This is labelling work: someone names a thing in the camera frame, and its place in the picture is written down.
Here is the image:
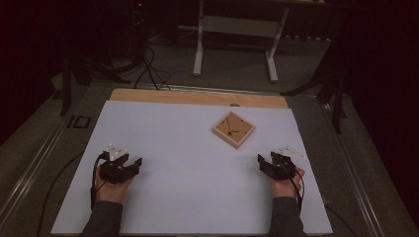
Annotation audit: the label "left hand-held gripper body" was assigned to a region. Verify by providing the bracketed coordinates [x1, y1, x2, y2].
[98, 143, 133, 185]

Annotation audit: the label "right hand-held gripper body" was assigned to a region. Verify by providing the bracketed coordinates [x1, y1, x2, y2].
[267, 143, 306, 182]

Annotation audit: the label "square wooden frame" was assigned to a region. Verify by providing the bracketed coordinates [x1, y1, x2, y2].
[211, 111, 257, 150]

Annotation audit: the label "person's right hand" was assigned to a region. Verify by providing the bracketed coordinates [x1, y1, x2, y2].
[270, 167, 306, 199]

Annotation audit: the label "person's left hand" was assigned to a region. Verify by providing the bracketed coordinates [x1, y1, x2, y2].
[94, 166, 133, 204]

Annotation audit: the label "black floor socket box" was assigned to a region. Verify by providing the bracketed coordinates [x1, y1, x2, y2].
[66, 115, 92, 129]

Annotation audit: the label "black tripod stand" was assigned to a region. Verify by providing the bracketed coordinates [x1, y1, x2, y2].
[58, 45, 132, 117]
[281, 39, 350, 135]

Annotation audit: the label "wooden table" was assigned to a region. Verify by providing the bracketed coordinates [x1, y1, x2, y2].
[109, 87, 290, 110]

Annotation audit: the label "white metal stand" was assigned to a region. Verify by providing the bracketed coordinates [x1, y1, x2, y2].
[192, 0, 292, 84]

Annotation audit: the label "right hand-held gripper cable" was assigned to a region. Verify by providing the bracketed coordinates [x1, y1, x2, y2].
[280, 161, 306, 214]

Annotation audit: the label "metal floor rail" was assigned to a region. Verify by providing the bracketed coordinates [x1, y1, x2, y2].
[0, 113, 68, 226]
[144, 83, 282, 97]
[319, 100, 387, 237]

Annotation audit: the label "black floor cables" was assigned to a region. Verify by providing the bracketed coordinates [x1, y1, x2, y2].
[132, 44, 173, 92]

